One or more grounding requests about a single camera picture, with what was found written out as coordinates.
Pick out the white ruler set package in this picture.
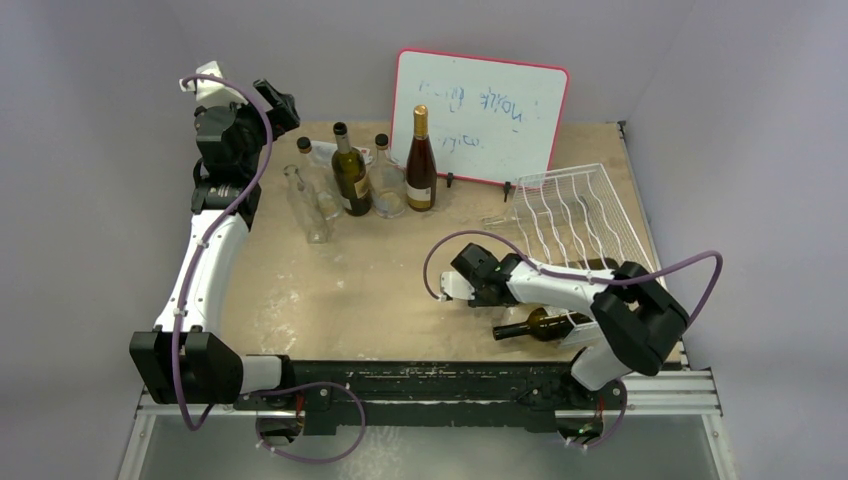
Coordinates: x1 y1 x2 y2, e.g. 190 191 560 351
311 141 373 167

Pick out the olive bottle silver cap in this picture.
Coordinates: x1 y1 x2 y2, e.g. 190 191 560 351
331 122 371 217

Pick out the clear glass bottle black cap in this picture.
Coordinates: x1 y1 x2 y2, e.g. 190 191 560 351
368 133 407 219

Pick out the brown wine bottle gold cap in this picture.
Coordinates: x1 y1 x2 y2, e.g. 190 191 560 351
406 105 437 212

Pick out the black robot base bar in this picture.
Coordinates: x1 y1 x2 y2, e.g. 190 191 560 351
234 360 624 437

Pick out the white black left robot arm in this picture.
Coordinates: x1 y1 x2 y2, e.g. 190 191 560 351
129 74 300 409

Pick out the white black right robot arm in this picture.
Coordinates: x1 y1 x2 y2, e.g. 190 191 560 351
439 243 691 407

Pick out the dark green bottle black cap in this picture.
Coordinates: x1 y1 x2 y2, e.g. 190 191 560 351
492 307 592 342

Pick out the dark olive bottle rear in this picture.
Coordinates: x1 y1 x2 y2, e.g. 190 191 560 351
567 257 620 270

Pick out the pink framed whiteboard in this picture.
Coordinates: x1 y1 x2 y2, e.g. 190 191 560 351
390 48 570 184

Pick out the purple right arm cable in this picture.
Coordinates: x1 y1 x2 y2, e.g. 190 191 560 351
422 230 725 445

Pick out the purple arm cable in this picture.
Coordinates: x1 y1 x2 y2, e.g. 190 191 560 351
170 74 274 432
422 230 725 445

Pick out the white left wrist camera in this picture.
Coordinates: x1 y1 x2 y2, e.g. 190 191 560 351
180 60 247 108

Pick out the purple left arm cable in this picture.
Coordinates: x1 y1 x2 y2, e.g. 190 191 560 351
170 74 274 432

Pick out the white wire wine rack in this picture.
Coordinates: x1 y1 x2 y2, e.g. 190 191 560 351
513 163 667 350

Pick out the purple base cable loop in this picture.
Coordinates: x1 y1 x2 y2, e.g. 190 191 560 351
254 380 368 466

